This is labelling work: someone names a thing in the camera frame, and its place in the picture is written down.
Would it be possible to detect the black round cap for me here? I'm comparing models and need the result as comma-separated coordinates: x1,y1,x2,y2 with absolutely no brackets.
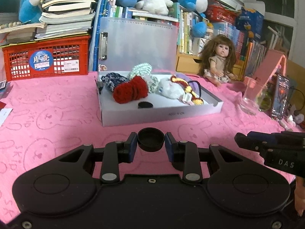
137,127,165,152
138,101,153,109

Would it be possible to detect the yellow red crocheted toy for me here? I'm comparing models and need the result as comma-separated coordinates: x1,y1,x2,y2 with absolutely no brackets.
170,75,204,106

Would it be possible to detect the small white paper packet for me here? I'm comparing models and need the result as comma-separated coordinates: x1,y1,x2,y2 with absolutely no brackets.
181,93,194,106

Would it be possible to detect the white fluffy plush toy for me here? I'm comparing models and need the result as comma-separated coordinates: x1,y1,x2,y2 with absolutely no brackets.
157,78,185,99

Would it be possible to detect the red crocheted item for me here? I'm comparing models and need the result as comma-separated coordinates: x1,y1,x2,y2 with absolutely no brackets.
113,76,148,104

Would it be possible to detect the navy floral fabric pouch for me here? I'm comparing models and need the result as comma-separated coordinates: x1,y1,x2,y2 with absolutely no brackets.
101,72,129,92

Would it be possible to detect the green checkered fabric pouch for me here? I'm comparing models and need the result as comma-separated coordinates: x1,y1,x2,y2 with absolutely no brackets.
127,63,159,93

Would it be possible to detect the person's right hand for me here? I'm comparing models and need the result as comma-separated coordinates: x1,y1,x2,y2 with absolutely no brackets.
295,176,305,216

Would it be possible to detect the smartphone with lit screen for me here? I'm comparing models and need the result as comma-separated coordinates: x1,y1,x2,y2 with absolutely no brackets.
270,74,290,120

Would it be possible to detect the clear drinking glass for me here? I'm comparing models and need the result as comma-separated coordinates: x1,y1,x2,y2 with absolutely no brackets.
240,79,266,115

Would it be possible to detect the grey shallow cardboard box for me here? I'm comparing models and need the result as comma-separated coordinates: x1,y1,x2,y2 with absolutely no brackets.
96,71,224,127

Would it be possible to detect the black binder clip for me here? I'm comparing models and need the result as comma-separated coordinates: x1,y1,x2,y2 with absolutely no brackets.
96,81,104,94

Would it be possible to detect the pink bunny tablecloth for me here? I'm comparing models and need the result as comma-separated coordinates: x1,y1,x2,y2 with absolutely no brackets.
1,73,282,222

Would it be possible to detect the wooden drawer book rack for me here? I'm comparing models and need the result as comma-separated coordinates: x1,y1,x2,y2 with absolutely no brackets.
176,52,245,77

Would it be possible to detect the brown haired baby doll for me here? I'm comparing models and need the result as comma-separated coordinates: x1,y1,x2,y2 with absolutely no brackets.
198,35,237,87

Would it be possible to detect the red plastic crate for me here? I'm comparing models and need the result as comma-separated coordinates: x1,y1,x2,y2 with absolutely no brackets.
3,34,91,81

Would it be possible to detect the translucent plastic file case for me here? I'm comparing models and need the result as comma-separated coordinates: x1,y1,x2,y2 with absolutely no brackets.
97,17,178,73

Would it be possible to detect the blue cardboard box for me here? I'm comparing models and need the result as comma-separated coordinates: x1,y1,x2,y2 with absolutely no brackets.
235,7,264,40

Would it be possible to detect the row of upright books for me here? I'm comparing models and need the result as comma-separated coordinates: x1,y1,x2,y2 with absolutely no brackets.
88,0,265,71

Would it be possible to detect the stack of books on crate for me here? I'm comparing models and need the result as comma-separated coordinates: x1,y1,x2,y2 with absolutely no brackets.
1,0,99,47

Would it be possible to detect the blue white whale plush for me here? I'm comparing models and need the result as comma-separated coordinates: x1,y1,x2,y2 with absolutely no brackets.
177,0,208,38

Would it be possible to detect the blue cat plush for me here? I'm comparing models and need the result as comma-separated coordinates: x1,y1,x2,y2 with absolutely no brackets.
19,0,42,23

